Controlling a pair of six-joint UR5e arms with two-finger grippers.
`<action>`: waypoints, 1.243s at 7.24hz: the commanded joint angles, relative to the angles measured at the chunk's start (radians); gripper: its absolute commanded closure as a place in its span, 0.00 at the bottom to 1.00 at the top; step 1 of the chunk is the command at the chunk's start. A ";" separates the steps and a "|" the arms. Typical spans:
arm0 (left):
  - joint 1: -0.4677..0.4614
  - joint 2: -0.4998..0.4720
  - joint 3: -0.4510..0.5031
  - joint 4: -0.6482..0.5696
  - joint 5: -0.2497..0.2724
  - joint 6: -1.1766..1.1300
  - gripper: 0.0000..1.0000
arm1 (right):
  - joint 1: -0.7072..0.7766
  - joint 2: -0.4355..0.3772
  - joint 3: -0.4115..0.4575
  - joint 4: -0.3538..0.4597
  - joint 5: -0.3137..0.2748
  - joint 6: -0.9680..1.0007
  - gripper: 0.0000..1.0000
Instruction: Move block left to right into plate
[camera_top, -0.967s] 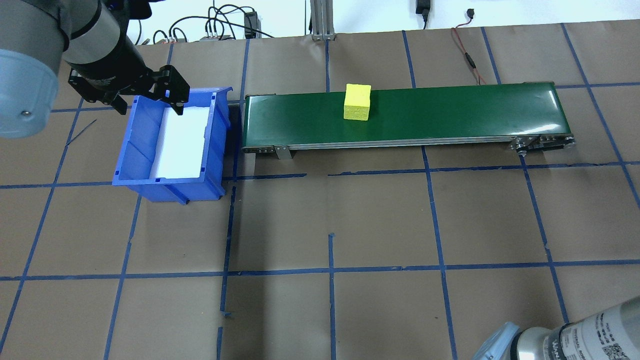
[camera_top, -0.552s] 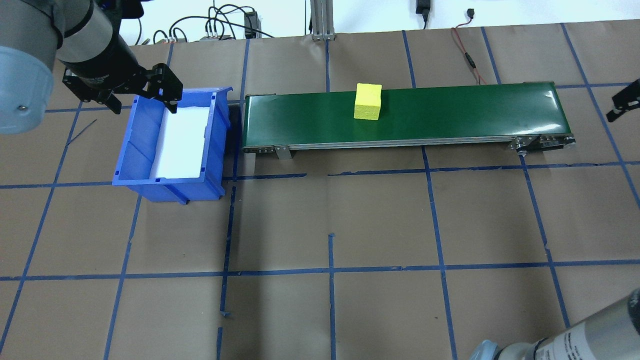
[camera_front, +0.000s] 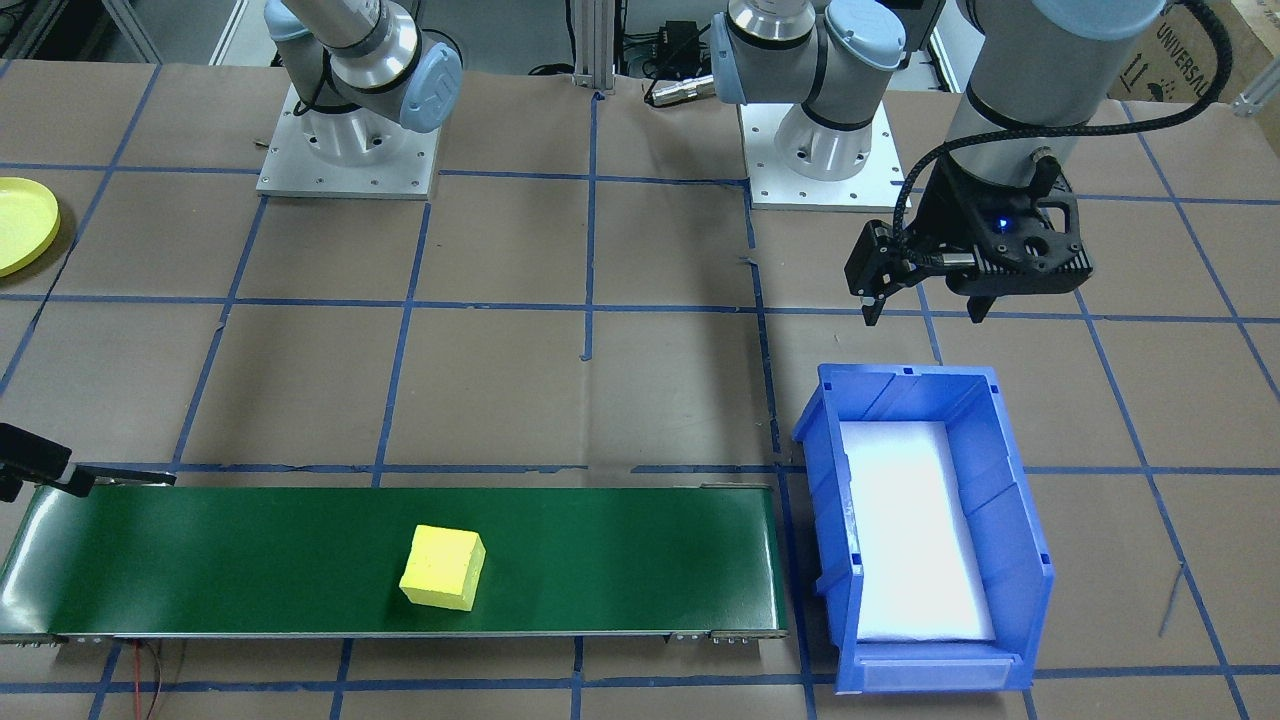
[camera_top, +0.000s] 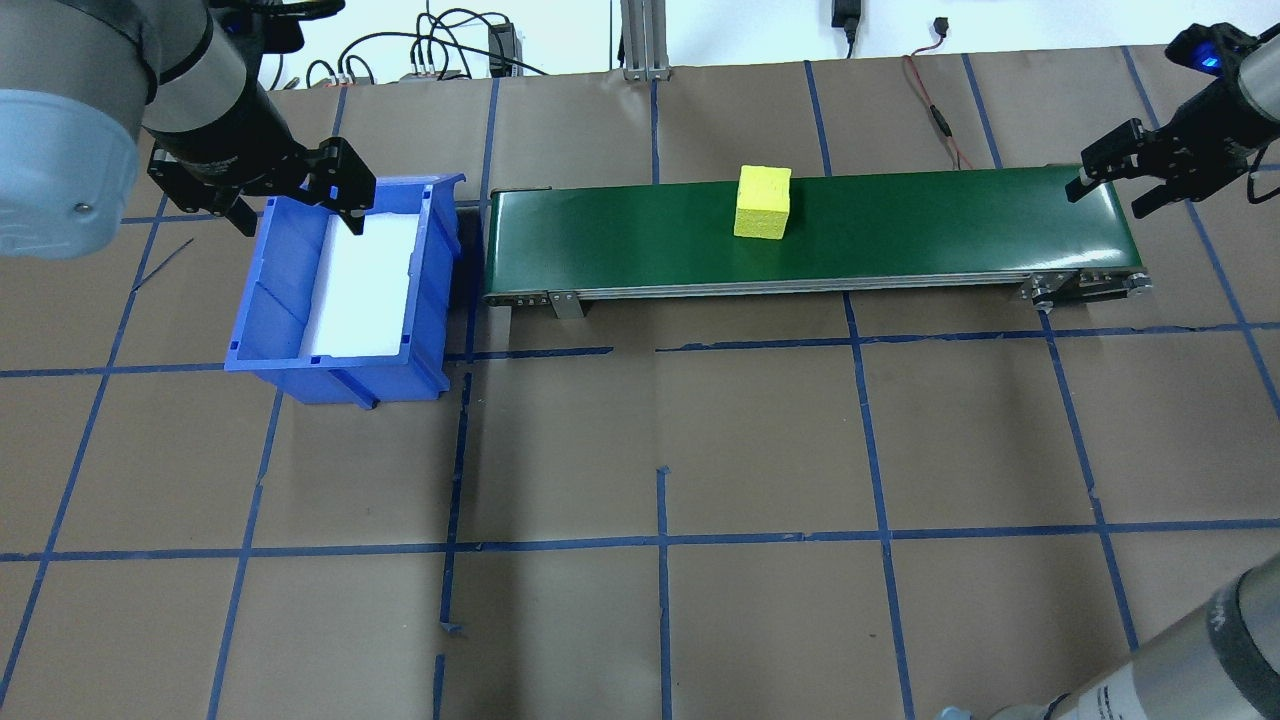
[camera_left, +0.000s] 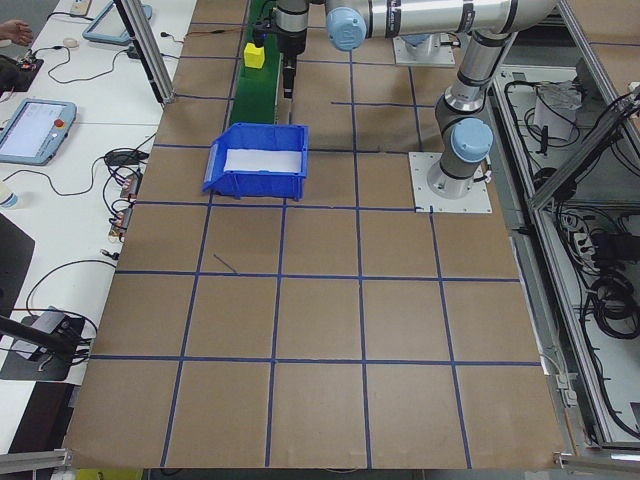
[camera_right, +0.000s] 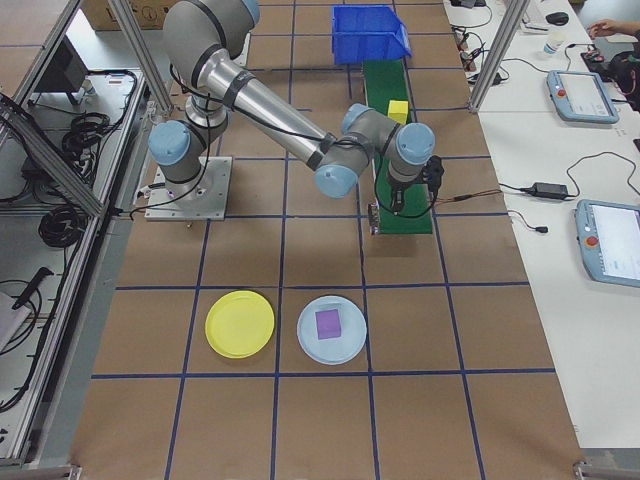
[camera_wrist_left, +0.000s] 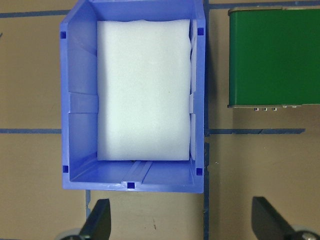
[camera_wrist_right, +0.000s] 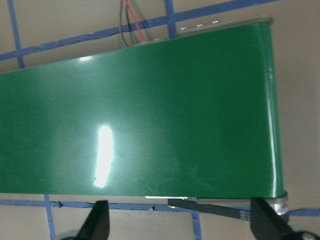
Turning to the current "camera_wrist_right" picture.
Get green conveyor belt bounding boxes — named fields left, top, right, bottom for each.
left=0, top=15, right=291, bottom=222

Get red and black wires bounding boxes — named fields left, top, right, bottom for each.
left=124, top=0, right=146, bottom=42

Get thin black wire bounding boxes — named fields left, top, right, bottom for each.
left=118, top=0, right=131, bottom=48

